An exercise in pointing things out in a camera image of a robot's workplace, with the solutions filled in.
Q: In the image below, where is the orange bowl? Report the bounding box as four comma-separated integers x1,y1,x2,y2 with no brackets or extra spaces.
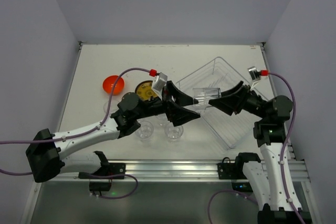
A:
102,75,125,95

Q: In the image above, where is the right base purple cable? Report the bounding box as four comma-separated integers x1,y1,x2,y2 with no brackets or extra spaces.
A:
208,191,260,224

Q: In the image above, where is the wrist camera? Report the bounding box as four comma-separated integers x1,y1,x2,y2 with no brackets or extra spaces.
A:
248,67,269,89
151,72,167,98

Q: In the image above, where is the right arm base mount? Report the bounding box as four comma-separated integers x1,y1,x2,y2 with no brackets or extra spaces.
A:
217,152,261,180

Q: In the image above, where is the aluminium mounting rail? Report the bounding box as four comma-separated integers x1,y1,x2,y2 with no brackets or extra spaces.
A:
34,158,313,183

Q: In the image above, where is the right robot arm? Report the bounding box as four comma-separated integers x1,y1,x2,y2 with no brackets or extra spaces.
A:
209,82,312,223

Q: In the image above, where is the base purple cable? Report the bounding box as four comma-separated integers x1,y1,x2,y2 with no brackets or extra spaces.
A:
89,174,139,199
208,191,260,224

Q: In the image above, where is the white wire dish rack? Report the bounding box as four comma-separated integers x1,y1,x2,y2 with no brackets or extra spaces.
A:
175,57,260,150

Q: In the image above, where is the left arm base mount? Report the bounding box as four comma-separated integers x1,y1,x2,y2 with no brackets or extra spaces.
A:
78,151,126,179

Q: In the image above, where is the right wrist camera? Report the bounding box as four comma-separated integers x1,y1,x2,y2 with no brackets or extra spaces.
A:
248,67,269,89

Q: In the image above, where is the yellow patterned plate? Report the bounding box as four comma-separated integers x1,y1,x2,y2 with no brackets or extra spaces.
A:
135,80,158,101

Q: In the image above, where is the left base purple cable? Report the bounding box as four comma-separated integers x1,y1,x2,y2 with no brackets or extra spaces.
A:
89,174,139,199

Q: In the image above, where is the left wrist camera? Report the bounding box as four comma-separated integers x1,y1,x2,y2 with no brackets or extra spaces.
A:
151,72,167,98

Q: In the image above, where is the clear glass cup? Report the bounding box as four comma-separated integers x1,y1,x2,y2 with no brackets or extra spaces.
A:
103,100,119,115
135,120,154,142
155,114,169,127
164,123,184,143
193,88,221,110

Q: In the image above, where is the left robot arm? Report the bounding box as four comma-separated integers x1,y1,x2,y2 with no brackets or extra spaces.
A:
26,81,200,183

